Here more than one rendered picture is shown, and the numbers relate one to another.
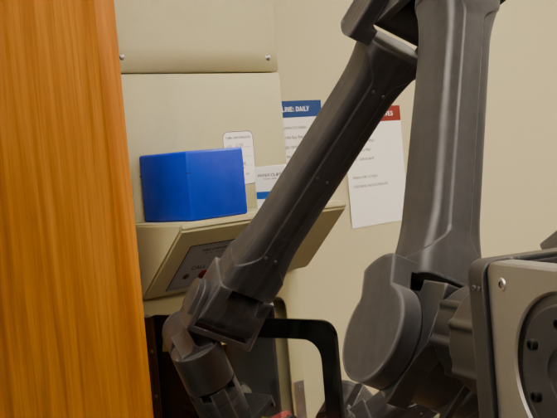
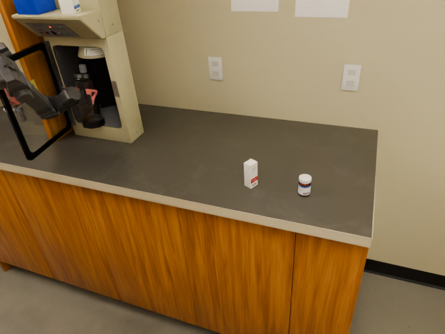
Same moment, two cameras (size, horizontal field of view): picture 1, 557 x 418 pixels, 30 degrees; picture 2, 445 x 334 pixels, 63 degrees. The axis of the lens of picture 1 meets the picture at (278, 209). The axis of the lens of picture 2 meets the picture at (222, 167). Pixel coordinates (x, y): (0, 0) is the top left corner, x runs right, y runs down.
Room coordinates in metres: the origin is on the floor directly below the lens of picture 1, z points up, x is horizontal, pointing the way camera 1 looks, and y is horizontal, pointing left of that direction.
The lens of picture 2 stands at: (1.46, -1.51, 1.74)
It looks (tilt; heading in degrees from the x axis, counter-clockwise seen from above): 34 degrees down; 69
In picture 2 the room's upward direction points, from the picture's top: 4 degrees counter-clockwise
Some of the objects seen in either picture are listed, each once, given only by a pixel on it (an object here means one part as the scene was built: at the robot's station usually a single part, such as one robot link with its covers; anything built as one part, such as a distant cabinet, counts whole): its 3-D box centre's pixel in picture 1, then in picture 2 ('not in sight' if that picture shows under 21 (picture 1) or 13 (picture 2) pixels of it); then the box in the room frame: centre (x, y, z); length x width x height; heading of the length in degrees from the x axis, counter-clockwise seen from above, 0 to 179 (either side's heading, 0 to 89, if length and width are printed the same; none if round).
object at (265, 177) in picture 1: (278, 186); (69, 3); (1.51, 0.00, 1.54); 0.05 x 0.05 x 0.06; 62
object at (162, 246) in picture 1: (244, 247); (59, 26); (1.45, 0.05, 1.46); 0.32 x 0.11 x 0.10; 135
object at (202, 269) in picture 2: not in sight; (158, 215); (1.66, 0.02, 0.45); 2.05 x 0.67 x 0.90; 135
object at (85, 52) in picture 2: not in sight; (97, 46); (1.58, 0.15, 1.34); 0.18 x 0.18 x 0.05
